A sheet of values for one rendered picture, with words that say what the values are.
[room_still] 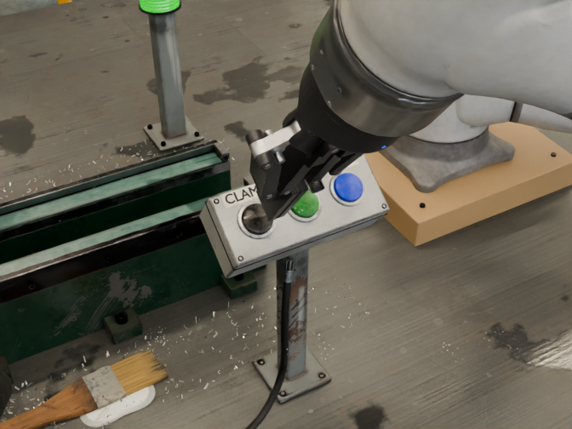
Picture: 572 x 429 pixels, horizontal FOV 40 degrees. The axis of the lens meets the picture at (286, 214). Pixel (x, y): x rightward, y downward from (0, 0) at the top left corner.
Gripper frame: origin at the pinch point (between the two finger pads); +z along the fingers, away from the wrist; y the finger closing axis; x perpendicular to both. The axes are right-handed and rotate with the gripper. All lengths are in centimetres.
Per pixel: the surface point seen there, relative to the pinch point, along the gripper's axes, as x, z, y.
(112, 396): 8.4, 33.6, 14.8
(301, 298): 7.3, 19.2, -5.4
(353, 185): 0.1, 7.1, -10.3
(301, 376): 14.9, 29.2, -5.4
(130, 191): -15.3, 37.3, 3.3
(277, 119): -27, 60, -31
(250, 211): -0.7, 7.1, 0.6
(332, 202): 0.8, 7.9, -7.9
